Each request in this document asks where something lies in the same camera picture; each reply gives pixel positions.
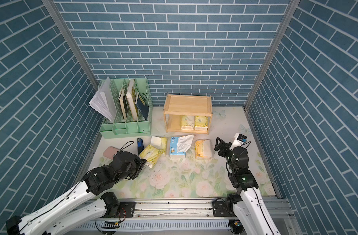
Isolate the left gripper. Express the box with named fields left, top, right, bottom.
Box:
left=115, top=154, right=149, bottom=184

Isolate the orange tissue pack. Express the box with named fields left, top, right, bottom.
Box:
left=195, top=139, right=214, bottom=159

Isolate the blue tissue box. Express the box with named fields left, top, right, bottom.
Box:
left=169, top=135, right=194, bottom=159

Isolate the yellow tissue pack with tissue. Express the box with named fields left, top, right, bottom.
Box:
left=150, top=136, right=167, bottom=156

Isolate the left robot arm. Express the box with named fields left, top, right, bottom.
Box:
left=5, top=150, right=147, bottom=235

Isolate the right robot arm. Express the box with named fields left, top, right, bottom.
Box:
left=212, top=133, right=280, bottom=235

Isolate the wooden two-tier shelf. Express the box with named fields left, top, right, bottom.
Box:
left=163, top=94, right=213, bottom=135

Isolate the blue stapler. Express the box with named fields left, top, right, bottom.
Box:
left=137, top=138, right=144, bottom=155

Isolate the pink phone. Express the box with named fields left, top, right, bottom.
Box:
left=103, top=146, right=119, bottom=160

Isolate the green desk file organizer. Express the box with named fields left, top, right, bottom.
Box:
left=100, top=78, right=153, bottom=139

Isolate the thin black-cover book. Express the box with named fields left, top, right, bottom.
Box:
left=118, top=88, right=128, bottom=119

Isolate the dark blue book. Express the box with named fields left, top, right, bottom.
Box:
left=135, top=92, right=149, bottom=120

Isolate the thick yellow-cover book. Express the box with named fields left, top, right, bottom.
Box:
left=126, top=79, right=138, bottom=121

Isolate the small circuit board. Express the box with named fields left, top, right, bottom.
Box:
left=101, top=221, right=121, bottom=231

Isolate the white paper stack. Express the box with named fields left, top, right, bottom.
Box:
left=89, top=77, right=117, bottom=122

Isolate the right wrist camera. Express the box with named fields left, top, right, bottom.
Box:
left=230, top=133, right=247, bottom=150

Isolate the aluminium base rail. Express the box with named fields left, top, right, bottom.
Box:
left=62, top=198, right=301, bottom=235

